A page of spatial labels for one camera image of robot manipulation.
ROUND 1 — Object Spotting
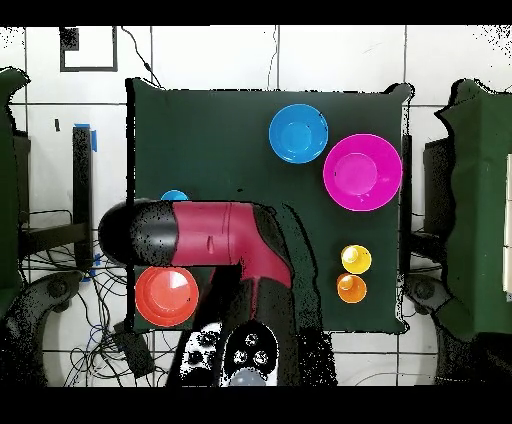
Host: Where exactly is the large orange-red bowl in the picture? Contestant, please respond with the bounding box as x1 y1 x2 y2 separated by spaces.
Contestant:
134 265 200 328

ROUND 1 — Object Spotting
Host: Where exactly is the large blue bowl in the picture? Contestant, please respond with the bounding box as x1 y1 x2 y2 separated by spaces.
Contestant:
268 103 330 165

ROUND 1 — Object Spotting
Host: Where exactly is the dark green table cloth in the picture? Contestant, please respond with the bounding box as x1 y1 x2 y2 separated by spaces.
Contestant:
125 77 415 335

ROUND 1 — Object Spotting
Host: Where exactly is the yellow cup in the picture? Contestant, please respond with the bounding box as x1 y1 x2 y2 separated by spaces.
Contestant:
340 244 373 276

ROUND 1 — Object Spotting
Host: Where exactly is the large pink bowl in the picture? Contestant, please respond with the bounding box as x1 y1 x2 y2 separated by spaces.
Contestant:
322 133 404 212

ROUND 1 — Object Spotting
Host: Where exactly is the orange cup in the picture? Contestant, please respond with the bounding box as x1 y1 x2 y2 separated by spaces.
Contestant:
336 272 368 305

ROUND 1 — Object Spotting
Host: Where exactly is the black floor box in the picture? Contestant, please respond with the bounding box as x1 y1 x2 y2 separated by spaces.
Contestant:
113 323 155 379

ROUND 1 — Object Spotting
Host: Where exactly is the neighbouring green cloth table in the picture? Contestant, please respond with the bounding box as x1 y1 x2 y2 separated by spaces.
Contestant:
0 67 31 317
435 77 512 341

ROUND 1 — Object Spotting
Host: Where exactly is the tangle of floor cables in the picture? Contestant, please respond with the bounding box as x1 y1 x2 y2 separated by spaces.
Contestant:
23 231 177 387

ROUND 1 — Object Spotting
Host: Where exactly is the black post with blue tape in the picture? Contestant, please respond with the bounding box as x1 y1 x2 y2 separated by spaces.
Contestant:
71 123 98 273

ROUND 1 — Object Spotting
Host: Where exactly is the black pedestal leg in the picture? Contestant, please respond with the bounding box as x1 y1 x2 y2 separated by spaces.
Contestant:
403 275 453 317
23 271 85 321

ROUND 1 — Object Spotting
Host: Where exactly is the thin black floor cable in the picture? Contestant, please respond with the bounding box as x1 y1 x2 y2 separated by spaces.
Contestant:
119 25 163 89

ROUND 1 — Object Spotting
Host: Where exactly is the dark square floor frame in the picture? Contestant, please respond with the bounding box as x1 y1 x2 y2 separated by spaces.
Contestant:
59 25 119 73

